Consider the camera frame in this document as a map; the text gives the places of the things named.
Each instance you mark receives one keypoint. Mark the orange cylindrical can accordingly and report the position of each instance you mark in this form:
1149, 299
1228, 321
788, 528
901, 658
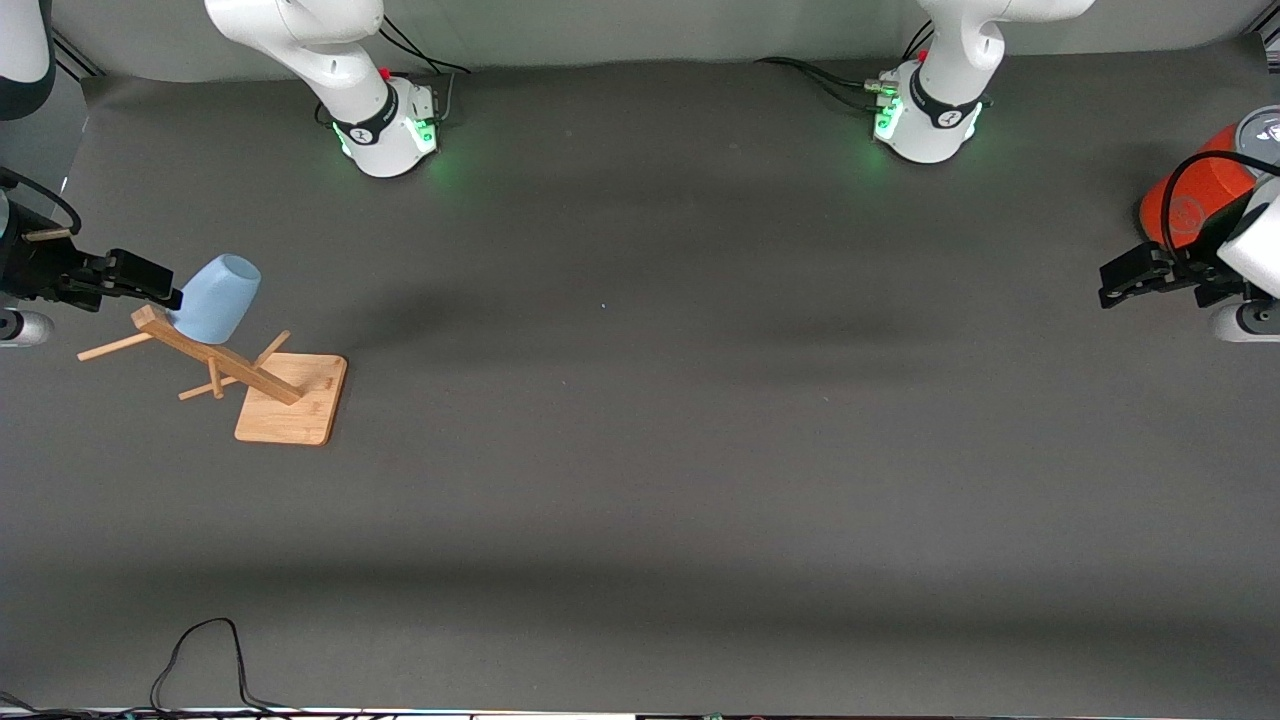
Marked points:
1215, 178

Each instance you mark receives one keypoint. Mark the light blue cup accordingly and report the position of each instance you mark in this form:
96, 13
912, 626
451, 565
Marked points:
220, 300

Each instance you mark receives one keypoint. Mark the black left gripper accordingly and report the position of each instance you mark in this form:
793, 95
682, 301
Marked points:
1192, 268

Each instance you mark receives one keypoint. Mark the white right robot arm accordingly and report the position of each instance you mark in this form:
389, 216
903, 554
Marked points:
300, 30

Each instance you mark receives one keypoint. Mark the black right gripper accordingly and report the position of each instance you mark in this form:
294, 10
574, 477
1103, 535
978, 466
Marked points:
30, 272

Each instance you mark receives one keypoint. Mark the dark metal frame rail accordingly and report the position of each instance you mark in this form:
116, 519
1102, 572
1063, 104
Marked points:
75, 55
1270, 38

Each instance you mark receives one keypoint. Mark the wooden cup rack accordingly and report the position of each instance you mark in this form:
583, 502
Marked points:
290, 410

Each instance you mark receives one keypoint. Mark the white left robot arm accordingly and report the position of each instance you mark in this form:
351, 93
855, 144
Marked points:
950, 100

